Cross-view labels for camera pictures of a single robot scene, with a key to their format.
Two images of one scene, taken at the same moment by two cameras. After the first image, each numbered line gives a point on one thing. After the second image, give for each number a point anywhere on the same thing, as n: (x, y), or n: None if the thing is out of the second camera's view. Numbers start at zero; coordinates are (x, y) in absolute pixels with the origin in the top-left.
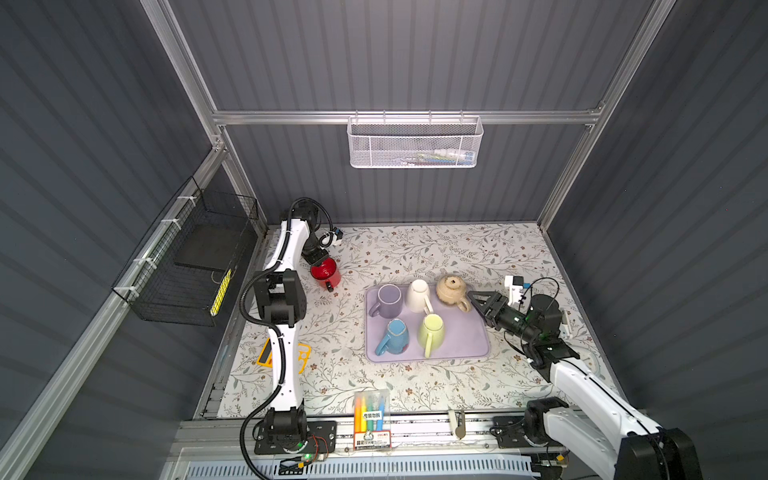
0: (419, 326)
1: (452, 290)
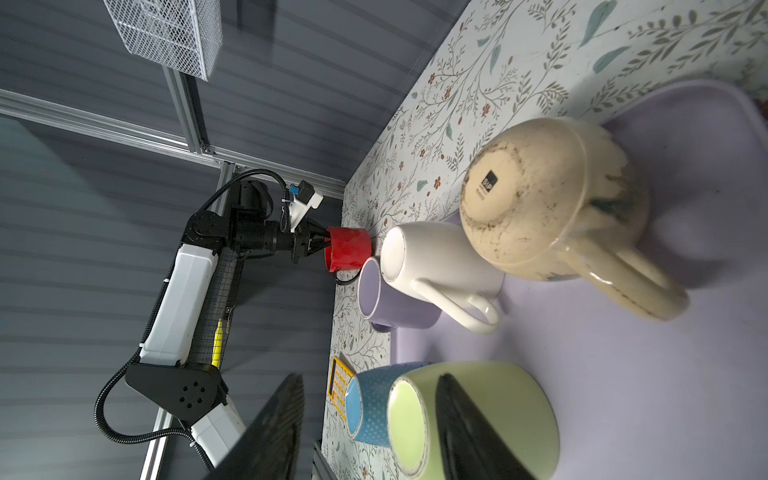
0: (640, 398)
1: (556, 199)
